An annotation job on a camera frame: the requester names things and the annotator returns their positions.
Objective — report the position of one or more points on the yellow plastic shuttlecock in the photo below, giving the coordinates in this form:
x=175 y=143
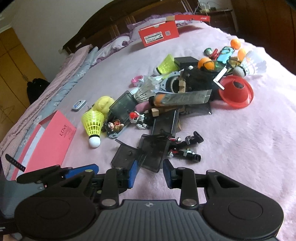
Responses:
x=93 y=121

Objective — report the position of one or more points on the pink fleece blanket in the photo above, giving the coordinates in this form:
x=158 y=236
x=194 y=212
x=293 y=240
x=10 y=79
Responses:
x=254 y=145

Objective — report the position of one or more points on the red shoe box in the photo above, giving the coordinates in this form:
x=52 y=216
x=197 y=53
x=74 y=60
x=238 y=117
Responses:
x=159 y=32

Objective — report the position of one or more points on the bedside table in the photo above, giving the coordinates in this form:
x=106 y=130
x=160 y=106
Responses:
x=220 y=18

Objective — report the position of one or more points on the black backpack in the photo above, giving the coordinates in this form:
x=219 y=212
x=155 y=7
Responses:
x=35 y=88

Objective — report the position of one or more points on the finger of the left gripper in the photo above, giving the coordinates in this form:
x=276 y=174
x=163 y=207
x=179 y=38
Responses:
x=71 y=172
x=46 y=176

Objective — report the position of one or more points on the white feather shuttlecock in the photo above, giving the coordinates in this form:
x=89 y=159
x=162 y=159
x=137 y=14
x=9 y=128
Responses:
x=252 y=64

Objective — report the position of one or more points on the pink tape spool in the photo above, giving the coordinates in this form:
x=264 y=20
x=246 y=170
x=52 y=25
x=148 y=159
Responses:
x=136 y=79

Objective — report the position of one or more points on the silver foil tube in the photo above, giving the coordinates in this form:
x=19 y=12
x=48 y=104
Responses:
x=178 y=99

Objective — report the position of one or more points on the folded pink quilt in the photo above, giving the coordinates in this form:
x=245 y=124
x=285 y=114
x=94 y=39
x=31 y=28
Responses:
x=72 y=70

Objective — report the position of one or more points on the yellow wooden wardrobe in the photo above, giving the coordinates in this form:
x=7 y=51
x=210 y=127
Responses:
x=16 y=70

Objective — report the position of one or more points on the small white tin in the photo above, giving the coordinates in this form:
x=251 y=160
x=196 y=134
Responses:
x=78 y=105

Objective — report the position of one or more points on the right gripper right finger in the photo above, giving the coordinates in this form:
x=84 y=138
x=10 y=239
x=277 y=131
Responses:
x=184 y=179

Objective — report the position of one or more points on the green yellow shuttlecock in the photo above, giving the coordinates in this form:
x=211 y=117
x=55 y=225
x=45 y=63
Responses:
x=167 y=66

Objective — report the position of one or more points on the red shoe box lid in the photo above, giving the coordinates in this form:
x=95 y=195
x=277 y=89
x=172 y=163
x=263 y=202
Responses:
x=202 y=18

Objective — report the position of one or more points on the black wrist watch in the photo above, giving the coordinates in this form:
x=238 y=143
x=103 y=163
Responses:
x=15 y=162

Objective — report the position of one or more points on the smoky plastic case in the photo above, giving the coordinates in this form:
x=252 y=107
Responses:
x=151 y=148

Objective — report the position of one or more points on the wooden headboard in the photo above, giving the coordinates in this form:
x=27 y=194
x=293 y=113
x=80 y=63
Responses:
x=113 y=19

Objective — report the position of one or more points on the pink open box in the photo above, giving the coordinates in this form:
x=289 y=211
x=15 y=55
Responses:
x=48 y=144

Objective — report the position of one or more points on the black toy robot figure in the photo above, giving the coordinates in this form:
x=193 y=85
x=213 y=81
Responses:
x=182 y=148

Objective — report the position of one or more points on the red plastic cone hat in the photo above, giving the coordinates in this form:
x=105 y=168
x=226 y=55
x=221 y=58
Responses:
x=237 y=91

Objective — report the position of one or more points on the purple frilled pillow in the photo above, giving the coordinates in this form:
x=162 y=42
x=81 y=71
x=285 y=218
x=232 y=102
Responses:
x=133 y=35

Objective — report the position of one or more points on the blue floral quilt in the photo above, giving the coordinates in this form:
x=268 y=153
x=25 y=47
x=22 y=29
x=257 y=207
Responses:
x=7 y=167

